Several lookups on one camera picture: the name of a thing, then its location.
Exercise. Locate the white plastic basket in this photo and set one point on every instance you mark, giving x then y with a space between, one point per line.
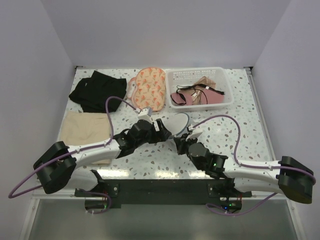
188 76

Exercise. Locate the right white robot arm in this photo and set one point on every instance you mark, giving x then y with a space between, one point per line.
287 176

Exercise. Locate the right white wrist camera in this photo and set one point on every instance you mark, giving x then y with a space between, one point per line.
193 132

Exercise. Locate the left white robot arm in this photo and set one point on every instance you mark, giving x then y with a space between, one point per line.
54 169

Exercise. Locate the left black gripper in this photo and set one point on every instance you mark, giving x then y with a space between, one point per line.
157 132

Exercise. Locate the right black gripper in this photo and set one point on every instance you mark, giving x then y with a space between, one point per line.
181 142

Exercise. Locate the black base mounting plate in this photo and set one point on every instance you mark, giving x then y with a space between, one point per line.
114 193

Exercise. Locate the tulip print mesh laundry bag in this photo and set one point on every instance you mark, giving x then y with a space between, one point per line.
148 89

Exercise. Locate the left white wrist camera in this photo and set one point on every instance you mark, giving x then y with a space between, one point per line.
145 113

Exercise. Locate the black garment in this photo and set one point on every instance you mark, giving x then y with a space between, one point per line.
92 92

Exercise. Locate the beige folded garment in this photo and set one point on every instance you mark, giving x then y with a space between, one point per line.
83 128

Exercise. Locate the round white mesh laundry bag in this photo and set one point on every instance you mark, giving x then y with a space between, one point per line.
178 124

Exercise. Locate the pink beige bra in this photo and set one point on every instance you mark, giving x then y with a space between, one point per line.
201 93

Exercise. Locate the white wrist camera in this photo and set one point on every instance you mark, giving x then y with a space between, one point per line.
145 113
193 132

